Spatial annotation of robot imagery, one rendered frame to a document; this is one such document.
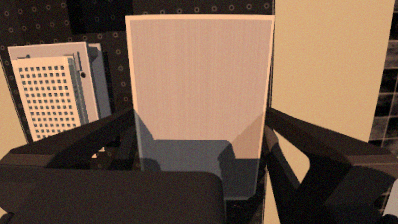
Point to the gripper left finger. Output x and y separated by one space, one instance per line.
74 148

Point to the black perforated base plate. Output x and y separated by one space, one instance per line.
32 22

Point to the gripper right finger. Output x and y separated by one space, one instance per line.
343 169

